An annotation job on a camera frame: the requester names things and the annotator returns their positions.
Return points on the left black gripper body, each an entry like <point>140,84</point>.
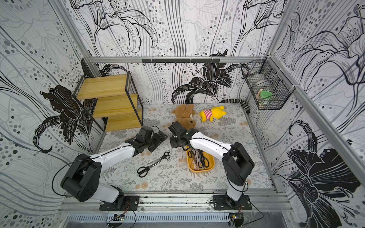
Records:
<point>154,141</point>

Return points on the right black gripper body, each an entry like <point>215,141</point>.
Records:
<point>174,141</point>

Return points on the small black scissors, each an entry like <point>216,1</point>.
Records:
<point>165,156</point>

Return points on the pink kitchen scissors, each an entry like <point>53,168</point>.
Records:
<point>196,162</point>

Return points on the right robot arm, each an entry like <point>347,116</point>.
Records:
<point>237,163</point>

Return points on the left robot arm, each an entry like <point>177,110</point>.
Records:
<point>82,180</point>

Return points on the large black scissors front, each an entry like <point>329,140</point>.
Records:
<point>143,171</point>

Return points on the yellow plastic storage box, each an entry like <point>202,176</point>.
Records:
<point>190,151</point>

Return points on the brown teddy bear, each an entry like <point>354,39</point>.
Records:
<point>184,115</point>

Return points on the floral table mat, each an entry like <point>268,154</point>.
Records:
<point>174,174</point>

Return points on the yellow plush toy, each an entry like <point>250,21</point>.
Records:
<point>214,113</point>

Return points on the small circuit board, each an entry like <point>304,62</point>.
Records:
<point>118,218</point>

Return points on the green lidded jar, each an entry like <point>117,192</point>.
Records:
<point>265,98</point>

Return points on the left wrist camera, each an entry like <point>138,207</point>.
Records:
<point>145,134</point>

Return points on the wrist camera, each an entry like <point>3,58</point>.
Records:
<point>177,129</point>
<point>145,134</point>

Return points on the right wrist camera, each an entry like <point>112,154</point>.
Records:
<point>177,129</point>

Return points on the wooden shelf black frame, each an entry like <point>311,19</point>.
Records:
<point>117,98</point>

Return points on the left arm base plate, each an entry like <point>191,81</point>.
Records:
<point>122,203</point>

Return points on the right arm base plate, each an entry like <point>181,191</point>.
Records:
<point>224,203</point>

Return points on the black wire basket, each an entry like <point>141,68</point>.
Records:
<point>262,75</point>

